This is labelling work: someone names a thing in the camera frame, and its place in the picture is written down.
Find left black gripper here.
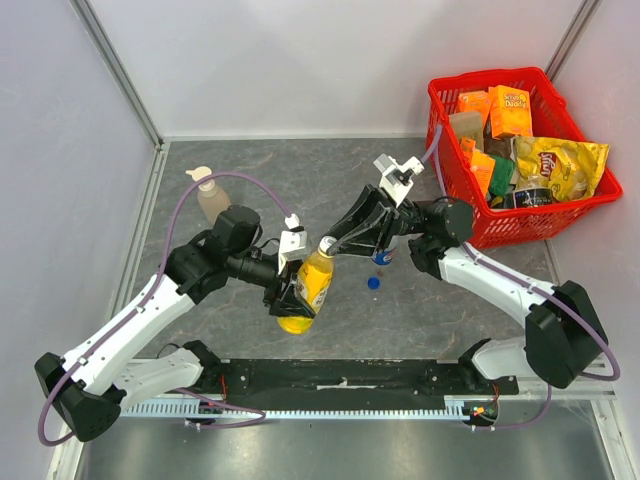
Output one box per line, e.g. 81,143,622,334
227,248,316,317

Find yellow juice bottle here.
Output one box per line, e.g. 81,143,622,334
278,248,334,335

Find clear blue label bottle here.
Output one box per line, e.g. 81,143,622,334
371,236,399,266

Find blue bottle cap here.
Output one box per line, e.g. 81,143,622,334
367,277,381,290

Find white juice bottle cap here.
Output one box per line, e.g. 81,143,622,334
318,236,336,257

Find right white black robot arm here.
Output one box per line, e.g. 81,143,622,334
326,185,608,394

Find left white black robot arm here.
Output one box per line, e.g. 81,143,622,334
34,205,312,446

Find beige pump soap bottle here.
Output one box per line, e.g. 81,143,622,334
186,166,231,225

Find orange packet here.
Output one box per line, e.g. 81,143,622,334
460,137,495,196

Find brown cardboard box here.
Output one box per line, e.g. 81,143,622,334
449,110,484,151

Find green package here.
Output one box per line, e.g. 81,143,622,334
488,155,515,197

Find small orange box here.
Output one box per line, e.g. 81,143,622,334
456,90,491,115

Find dark can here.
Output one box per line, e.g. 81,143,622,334
506,187,554,209

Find orange scrub daddy box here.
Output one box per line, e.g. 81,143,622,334
489,85,533,139

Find yellow chips bag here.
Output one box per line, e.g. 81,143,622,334
512,136,610,202

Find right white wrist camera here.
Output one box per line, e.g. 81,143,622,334
373,154,424,207

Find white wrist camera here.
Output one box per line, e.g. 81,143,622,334
373,154,424,207
278,213,309,274

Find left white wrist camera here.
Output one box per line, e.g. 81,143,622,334
278,213,309,274

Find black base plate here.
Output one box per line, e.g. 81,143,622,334
194,359,519,412

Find white cable duct rail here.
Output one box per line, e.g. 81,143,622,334
121,395,487,421

